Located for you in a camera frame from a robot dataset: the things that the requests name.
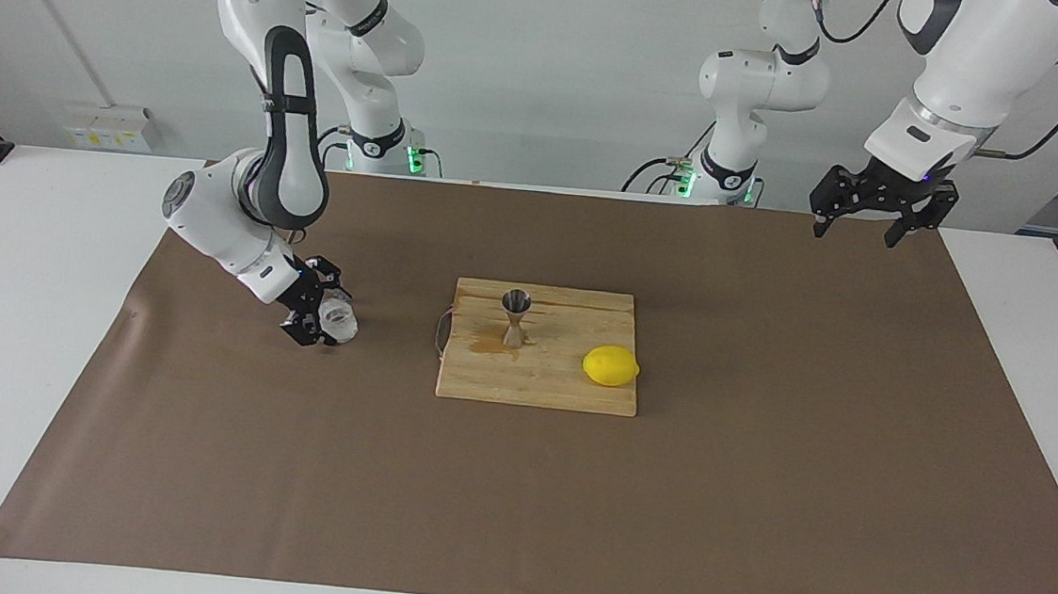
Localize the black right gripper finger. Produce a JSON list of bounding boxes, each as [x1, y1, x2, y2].
[[279, 307, 341, 351], [307, 255, 345, 296]]

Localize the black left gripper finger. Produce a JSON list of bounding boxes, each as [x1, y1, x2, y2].
[[883, 176, 962, 255], [805, 165, 876, 243]]

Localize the clear glass cup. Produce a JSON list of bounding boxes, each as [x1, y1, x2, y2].
[[313, 292, 363, 346]]

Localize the steel jigger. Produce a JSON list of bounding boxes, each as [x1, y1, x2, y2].
[[498, 287, 534, 351]]

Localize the wooden cutting board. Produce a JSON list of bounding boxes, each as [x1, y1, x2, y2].
[[429, 276, 648, 418]]

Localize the brown table mat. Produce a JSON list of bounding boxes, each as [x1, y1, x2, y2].
[[0, 145, 1058, 594]]

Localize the yellow lemon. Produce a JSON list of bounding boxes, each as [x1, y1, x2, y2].
[[581, 343, 643, 390]]

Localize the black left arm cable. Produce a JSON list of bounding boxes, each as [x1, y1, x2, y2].
[[792, 0, 1058, 165]]

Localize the black right base cables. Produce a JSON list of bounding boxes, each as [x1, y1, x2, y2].
[[313, 122, 356, 171]]

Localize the black base cables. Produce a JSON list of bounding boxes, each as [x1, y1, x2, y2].
[[620, 116, 704, 199], [313, 122, 356, 171]]

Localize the black left base cables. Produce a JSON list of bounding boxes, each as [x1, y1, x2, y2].
[[620, 116, 704, 199]]

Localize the white wall socket box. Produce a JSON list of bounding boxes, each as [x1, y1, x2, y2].
[[62, 102, 167, 155]]

